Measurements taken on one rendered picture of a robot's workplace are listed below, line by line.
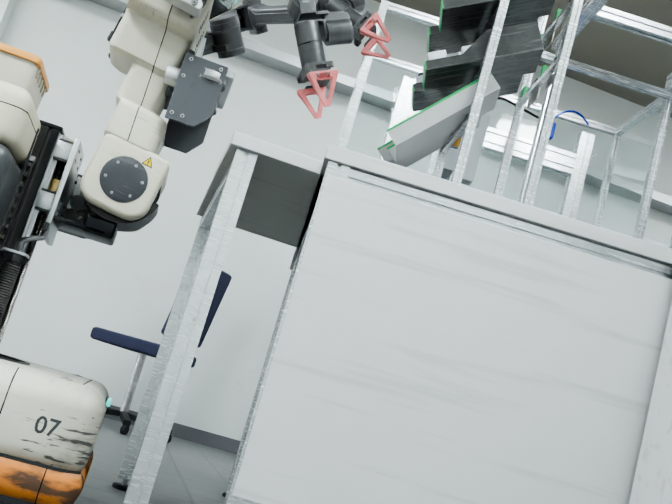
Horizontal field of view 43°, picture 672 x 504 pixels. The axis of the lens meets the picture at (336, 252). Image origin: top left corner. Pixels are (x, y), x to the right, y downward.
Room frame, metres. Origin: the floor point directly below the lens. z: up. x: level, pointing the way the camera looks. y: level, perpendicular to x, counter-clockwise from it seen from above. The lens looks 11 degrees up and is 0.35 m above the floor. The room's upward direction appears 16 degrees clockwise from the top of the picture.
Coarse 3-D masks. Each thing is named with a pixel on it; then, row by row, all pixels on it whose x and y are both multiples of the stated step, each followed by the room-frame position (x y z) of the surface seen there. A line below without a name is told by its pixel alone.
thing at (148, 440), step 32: (224, 192) 1.74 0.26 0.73; (224, 224) 1.75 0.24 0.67; (192, 256) 2.54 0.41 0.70; (224, 256) 1.74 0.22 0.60; (192, 288) 1.74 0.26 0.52; (192, 320) 1.75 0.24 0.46; (160, 352) 2.54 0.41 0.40; (192, 352) 1.74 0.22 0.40; (160, 384) 1.77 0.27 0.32; (160, 416) 1.74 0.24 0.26; (128, 448) 2.54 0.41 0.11; (160, 448) 1.74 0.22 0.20; (128, 480) 2.55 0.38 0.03
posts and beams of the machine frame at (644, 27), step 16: (592, 0) 2.88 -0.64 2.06; (608, 0) 2.84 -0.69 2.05; (592, 16) 2.97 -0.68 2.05; (608, 16) 2.95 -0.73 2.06; (624, 16) 2.96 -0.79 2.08; (560, 32) 3.23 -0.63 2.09; (576, 32) 3.12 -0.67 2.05; (640, 32) 2.99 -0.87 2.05; (656, 32) 2.96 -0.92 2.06; (560, 48) 3.19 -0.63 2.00; (544, 96) 3.23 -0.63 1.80; (544, 112) 3.19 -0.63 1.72; (528, 160) 3.22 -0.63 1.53; (528, 176) 3.19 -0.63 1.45
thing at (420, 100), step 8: (496, 80) 2.05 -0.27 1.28; (504, 80) 2.05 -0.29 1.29; (512, 80) 2.06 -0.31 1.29; (520, 80) 2.07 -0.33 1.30; (416, 88) 2.05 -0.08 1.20; (448, 88) 2.06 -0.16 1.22; (456, 88) 2.06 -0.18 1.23; (504, 88) 2.11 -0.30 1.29; (512, 88) 2.11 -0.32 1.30; (416, 96) 2.08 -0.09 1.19; (424, 96) 2.09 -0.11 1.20; (432, 96) 2.10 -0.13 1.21; (440, 96) 2.10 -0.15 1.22; (416, 104) 2.14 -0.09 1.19; (424, 104) 2.14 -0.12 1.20
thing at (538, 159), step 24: (504, 0) 1.86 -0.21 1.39; (576, 0) 1.86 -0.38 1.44; (576, 24) 1.86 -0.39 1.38; (480, 72) 1.87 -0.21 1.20; (480, 96) 1.86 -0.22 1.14; (552, 96) 1.86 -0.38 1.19; (552, 120) 1.86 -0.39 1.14; (456, 168) 1.85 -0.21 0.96; (504, 168) 2.19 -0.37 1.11; (528, 192) 1.86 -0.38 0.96
